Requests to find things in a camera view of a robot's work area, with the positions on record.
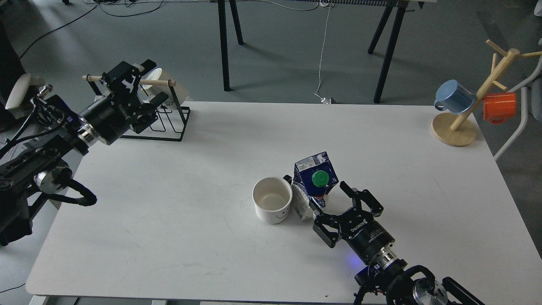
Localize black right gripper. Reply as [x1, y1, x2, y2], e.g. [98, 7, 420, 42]
[309, 181, 395, 265]

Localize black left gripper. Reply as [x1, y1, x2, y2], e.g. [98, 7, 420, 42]
[79, 59, 169, 145]

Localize blue white milk carton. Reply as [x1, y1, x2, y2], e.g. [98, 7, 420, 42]
[292, 151, 339, 221]

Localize white smiley face mug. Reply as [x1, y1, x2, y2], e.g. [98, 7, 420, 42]
[252, 176, 293, 225]

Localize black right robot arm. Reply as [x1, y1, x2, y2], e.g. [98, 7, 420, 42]
[309, 182, 481, 305]

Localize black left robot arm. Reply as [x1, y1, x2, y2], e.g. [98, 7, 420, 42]
[0, 59, 168, 247]

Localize white mug rear on rack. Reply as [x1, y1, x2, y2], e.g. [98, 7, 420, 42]
[140, 68, 188, 110]

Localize grey office chair left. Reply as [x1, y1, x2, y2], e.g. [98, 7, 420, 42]
[1, 73, 46, 144]

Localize wooden mug tree stand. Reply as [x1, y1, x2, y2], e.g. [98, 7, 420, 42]
[431, 40, 541, 147]

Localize blue mug on tree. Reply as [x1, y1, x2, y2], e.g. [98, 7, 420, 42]
[434, 80, 476, 115]

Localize orange mug on tree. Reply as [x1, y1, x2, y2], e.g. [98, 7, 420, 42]
[483, 92, 517, 124]

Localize black trestle table legs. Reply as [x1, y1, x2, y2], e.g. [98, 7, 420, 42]
[217, 0, 419, 104]

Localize black wire mug rack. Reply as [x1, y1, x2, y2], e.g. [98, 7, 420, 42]
[83, 75, 191, 141]

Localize white hanging cable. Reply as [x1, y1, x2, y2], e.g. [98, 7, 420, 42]
[314, 0, 335, 103]

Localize white chair frame right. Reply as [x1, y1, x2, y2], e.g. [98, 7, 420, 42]
[493, 57, 542, 162]

